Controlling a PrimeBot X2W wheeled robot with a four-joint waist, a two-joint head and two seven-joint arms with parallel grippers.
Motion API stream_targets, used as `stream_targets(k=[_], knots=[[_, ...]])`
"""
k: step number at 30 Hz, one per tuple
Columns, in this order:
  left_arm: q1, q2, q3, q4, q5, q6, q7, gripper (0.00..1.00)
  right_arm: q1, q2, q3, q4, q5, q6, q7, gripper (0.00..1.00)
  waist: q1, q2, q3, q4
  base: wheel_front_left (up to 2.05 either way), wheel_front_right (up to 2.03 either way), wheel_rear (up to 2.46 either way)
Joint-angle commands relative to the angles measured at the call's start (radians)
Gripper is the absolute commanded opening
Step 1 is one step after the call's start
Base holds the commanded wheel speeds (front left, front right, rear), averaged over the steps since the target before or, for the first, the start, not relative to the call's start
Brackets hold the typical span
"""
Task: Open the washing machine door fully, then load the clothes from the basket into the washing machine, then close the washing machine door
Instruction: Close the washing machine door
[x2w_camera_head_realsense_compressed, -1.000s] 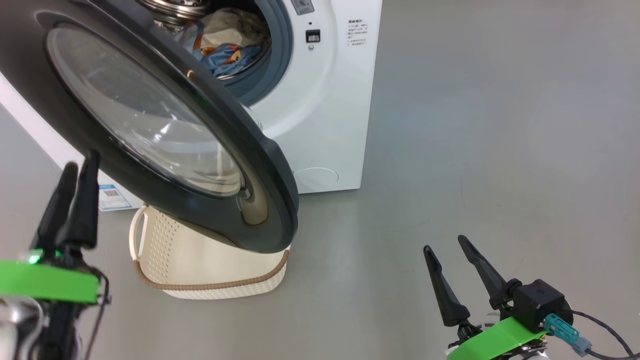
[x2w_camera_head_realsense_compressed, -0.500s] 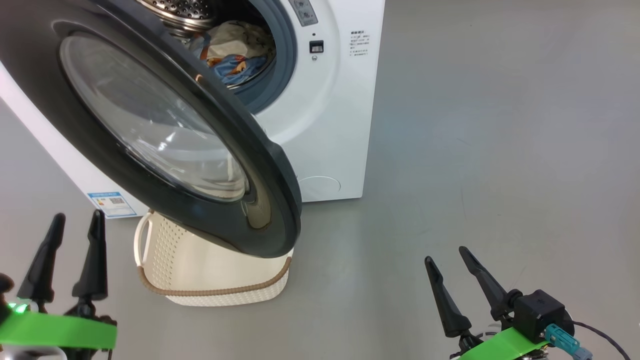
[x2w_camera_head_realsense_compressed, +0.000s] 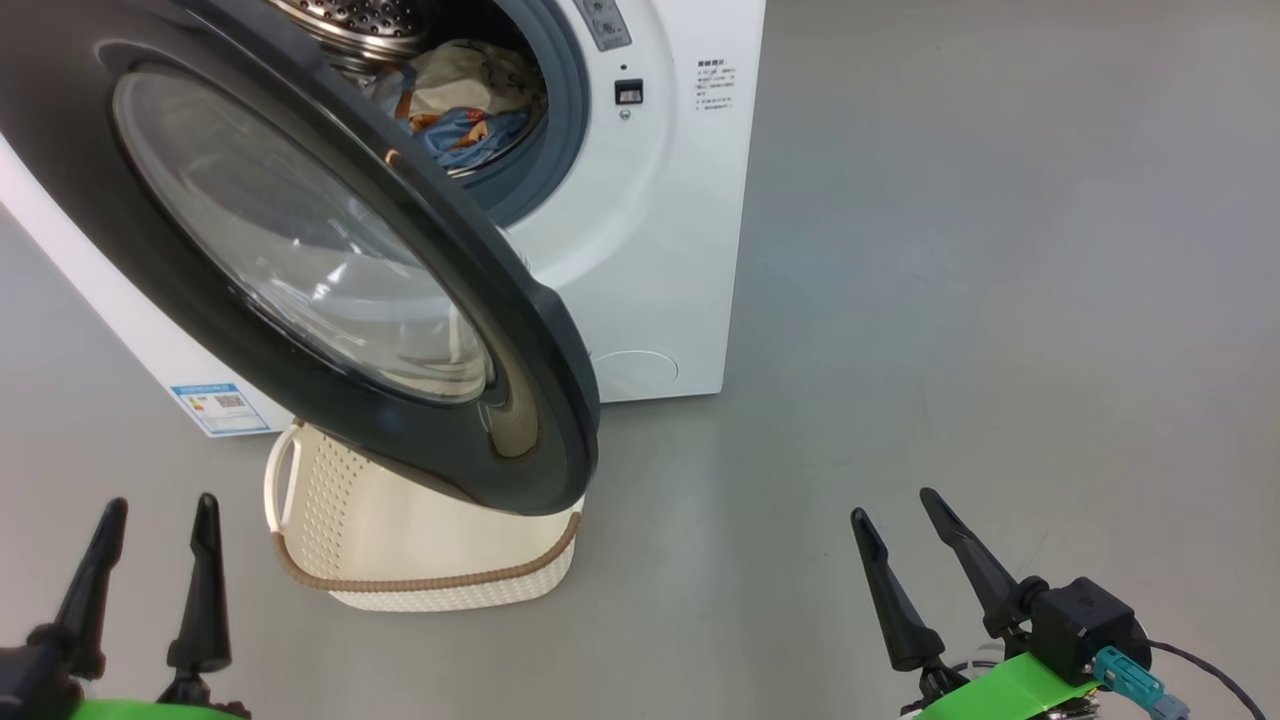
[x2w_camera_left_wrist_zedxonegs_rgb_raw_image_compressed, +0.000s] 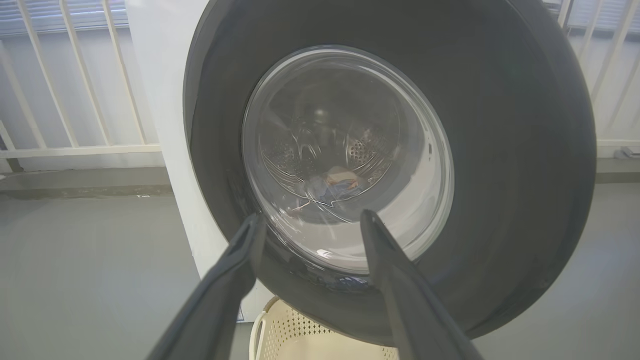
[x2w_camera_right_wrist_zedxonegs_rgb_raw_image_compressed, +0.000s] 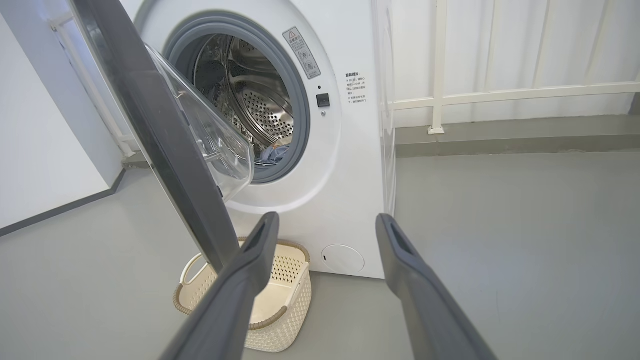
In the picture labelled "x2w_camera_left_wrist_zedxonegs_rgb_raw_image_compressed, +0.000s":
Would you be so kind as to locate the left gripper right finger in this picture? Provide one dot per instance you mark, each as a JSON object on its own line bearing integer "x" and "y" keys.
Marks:
{"x": 415, "y": 310}

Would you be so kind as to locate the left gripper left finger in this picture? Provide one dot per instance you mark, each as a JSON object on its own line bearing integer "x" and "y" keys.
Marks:
{"x": 210, "y": 310}

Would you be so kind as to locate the cream bear face garment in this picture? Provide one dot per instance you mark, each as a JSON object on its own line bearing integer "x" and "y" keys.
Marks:
{"x": 342, "y": 175}

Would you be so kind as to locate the black glass washing machine door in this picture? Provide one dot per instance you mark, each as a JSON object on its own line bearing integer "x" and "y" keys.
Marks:
{"x": 500, "y": 150}

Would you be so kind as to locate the cream perforated laundry basket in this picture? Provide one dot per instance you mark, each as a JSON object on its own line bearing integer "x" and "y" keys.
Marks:
{"x": 300, "y": 342}

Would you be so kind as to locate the steel washing machine drum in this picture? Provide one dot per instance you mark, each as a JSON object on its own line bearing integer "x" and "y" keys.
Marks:
{"x": 362, "y": 150}

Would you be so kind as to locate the white front-load washing machine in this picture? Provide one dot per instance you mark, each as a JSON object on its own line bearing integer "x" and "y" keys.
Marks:
{"x": 170, "y": 125}

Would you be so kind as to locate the grey window blind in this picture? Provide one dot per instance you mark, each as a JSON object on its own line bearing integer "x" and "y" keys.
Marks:
{"x": 45, "y": 17}
{"x": 595, "y": 15}

